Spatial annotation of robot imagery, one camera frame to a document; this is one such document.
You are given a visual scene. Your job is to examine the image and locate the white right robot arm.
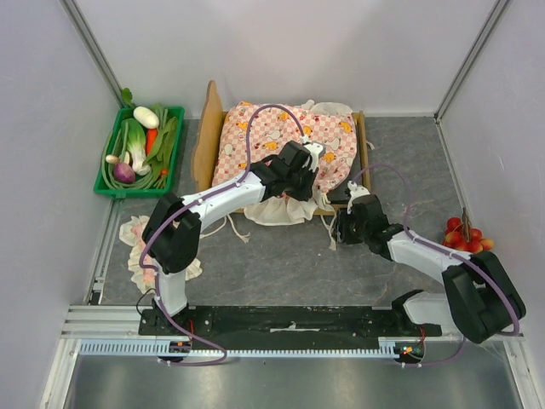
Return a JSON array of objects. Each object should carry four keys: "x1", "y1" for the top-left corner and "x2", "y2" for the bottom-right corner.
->
[{"x1": 335, "y1": 187, "x2": 526, "y2": 343}]

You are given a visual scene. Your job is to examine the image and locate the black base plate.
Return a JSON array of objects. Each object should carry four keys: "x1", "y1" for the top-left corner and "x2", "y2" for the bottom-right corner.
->
[{"x1": 138, "y1": 304, "x2": 444, "y2": 346}]

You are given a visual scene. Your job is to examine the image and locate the white toy radish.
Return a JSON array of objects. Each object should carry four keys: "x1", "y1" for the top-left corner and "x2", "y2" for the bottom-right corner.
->
[{"x1": 133, "y1": 107, "x2": 160, "y2": 130}]

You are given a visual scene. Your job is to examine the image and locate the orange toy carrot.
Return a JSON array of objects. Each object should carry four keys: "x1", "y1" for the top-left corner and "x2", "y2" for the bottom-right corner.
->
[{"x1": 146, "y1": 129, "x2": 158, "y2": 155}]

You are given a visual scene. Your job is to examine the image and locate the green toy leafy vegetable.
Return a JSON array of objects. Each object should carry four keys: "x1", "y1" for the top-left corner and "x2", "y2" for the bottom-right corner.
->
[{"x1": 145, "y1": 104, "x2": 179, "y2": 173}]

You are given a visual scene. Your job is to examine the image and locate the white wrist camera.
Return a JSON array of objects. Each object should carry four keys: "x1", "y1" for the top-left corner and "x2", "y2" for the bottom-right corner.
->
[
  {"x1": 301, "y1": 135, "x2": 326, "y2": 171},
  {"x1": 347, "y1": 181, "x2": 370, "y2": 214}
]

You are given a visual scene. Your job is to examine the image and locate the wooden pet bed frame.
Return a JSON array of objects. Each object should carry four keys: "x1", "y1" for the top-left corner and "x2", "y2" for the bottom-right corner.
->
[{"x1": 191, "y1": 79, "x2": 374, "y2": 216}]

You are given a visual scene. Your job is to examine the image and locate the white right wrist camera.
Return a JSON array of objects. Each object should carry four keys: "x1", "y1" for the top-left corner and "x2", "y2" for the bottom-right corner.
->
[{"x1": 347, "y1": 181, "x2": 370, "y2": 214}]

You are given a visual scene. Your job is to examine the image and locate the grey slotted cable duct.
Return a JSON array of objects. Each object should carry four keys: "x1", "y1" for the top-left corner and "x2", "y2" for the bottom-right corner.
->
[{"x1": 79, "y1": 339, "x2": 416, "y2": 359}]

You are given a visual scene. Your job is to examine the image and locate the pink checkered duck mattress cover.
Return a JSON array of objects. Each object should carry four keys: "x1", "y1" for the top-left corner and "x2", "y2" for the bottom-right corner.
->
[{"x1": 198, "y1": 99, "x2": 376, "y2": 251}]

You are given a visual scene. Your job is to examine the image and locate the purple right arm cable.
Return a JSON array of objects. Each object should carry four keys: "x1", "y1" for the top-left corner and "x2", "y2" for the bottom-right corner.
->
[{"x1": 351, "y1": 164, "x2": 521, "y2": 368}]

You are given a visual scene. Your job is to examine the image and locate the grey fabric bed sling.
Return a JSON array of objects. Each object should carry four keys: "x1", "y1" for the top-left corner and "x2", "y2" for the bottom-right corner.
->
[{"x1": 327, "y1": 156, "x2": 362, "y2": 205}]

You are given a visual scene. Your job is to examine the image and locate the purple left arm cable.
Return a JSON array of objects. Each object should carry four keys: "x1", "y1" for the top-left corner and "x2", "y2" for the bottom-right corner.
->
[{"x1": 139, "y1": 102, "x2": 310, "y2": 366}]

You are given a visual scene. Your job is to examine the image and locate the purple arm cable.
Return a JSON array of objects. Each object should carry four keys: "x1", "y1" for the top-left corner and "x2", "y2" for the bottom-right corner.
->
[
  {"x1": 351, "y1": 164, "x2": 521, "y2": 368},
  {"x1": 139, "y1": 102, "x2": 310, "y2": 366}
]

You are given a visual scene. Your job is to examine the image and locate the green toy bok choy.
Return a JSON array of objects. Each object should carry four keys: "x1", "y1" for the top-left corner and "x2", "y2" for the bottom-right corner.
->
[{"x1": 120, "y1": 118, "x2": 151, "y2": 176}]

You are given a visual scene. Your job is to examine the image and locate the toy mushroom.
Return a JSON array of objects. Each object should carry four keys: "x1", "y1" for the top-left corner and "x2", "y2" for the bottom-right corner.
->
[{"x1": 105, "y1": 154, "x2": 119, "y2": 164}]

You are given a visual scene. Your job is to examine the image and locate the purple toy onion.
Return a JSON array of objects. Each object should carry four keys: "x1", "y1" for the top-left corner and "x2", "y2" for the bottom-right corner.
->
[{"x1": 113, "y1": 162, "x2": 136, "y2": 184}]

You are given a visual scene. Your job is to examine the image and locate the red toy cherry bunch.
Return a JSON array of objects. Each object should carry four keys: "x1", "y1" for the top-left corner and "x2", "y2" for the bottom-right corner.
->
[{"x1": 442, "y1": 208, "x2": 495, "y2": 254}]

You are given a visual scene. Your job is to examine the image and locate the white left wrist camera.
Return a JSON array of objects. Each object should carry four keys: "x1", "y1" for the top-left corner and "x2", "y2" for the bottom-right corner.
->
[{"x1": 301, "y1": 135, "x2": 326, "y2": 171}]

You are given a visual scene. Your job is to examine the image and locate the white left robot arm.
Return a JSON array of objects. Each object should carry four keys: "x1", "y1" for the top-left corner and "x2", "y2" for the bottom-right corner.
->
[{"x1": 142, "y1": 141, "x2": 324, "y2": 335}]

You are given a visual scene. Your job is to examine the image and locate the pink frilled pillow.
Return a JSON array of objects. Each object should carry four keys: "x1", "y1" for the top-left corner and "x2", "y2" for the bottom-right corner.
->
[{"x1": 118, "y1": 215, "x2": 204, "y2": 295}]

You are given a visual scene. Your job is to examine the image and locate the green toy long beans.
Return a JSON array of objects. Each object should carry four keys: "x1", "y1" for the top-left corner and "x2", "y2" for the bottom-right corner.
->
[{"x1": 100, "y1": 118, "x2": 178, "y2": 191}]

